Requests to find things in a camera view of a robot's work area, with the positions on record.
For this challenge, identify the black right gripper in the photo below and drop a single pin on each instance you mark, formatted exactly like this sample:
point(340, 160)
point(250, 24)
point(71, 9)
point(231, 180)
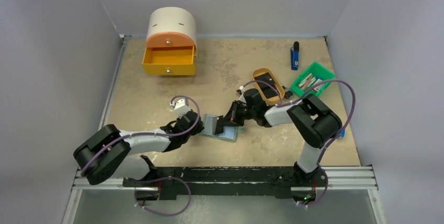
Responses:
point(234, 114)

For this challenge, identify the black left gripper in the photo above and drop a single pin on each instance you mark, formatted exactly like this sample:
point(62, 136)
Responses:
point(198, 129)

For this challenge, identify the green card holder wallet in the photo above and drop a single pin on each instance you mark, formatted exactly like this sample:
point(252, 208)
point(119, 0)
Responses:
point(214, 128)

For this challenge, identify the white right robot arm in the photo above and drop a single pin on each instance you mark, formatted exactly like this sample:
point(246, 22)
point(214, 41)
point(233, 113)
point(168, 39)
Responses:
point(314, 120)

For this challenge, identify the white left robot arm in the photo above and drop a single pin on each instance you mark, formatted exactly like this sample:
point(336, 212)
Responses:
point(101, 155)

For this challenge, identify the black VIP card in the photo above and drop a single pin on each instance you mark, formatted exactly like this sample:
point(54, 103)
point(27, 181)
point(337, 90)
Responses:
point(269, 91)

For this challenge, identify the stack of black cards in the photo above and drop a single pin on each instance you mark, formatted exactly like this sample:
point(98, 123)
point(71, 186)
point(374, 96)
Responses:
point(265, 77)

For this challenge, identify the tan oval tray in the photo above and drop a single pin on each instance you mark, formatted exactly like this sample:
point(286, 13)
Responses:
point(271, 101)

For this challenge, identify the yellow open drawer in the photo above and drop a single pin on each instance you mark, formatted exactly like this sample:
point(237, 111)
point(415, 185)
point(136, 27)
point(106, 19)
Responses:
point(169, 61)

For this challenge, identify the blue lighter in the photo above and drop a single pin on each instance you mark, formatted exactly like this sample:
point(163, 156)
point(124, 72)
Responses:
point(294, 52)

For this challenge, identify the green plastic bin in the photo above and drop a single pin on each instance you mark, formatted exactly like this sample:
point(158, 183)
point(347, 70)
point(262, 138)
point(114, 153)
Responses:
point(314, 74)

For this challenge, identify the white and orange drawer cabinet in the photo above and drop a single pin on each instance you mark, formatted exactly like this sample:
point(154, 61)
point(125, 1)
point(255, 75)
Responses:
point(171, 30)

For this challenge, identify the small blue object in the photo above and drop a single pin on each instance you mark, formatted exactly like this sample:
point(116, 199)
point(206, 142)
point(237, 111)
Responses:
point(342, 134)

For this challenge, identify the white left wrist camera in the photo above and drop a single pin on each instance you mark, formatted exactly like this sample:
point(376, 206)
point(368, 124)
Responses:
point(180, 106)

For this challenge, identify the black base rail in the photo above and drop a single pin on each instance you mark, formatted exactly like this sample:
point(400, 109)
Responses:
point(281, 182)

